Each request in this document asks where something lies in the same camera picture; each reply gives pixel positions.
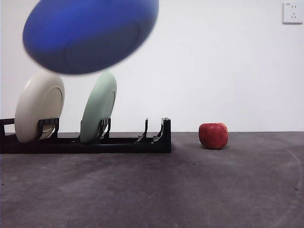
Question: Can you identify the black plate rack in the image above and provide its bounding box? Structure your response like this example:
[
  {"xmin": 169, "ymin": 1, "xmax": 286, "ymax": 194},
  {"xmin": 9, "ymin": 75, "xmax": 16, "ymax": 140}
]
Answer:
[{"xmin": 0, "ymin": 117, "xmax": 172, "ymax": 154}]

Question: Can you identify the cream round plate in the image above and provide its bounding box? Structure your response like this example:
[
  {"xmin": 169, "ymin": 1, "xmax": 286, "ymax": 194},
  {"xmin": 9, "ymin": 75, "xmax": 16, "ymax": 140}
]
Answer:
[{"xmin": 14, "ymin": 70, "xmax": 66, "ymax": 144}]

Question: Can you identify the red apple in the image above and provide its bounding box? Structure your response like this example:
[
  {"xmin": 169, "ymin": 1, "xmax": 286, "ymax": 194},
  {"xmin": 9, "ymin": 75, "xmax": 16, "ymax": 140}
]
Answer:
[{"xmin": 198, "ymin": 122, "xmax": 229, "ymax": 150}]

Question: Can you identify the blue round plate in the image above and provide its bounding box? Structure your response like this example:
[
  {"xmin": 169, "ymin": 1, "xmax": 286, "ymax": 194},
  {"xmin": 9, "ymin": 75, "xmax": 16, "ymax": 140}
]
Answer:
[{"xmin": 22, "ymin": 0, "xmax": 160, "ymax": 76}]

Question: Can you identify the green round plate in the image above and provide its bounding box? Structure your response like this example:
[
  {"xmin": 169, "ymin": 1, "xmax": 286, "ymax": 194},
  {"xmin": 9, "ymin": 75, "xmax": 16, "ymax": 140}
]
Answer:
[{"xmin": 79, "ymin": 71, "xmax": 118, "ymax": 144}]

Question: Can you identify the white wall socket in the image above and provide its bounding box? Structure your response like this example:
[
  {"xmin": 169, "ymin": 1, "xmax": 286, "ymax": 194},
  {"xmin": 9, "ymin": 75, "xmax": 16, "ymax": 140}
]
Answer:
[{"xmin": 282, "ymin": 1, "xmax": 304, "ymax": 25}]

